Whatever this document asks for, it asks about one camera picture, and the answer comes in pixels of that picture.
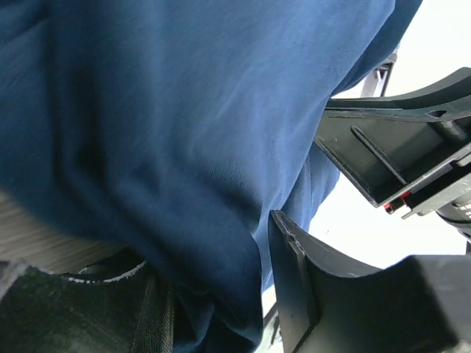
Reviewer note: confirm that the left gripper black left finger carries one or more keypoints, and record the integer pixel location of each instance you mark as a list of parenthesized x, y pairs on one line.
[(118, 306)]

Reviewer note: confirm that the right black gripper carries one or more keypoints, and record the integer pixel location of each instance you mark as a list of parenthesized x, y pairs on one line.
[(393, 162)]

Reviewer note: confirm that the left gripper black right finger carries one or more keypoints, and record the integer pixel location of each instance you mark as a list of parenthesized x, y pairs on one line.
[(329, 302)]

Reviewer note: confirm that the navy blue t-shirt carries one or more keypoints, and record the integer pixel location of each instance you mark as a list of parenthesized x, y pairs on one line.
[(176, 127)]

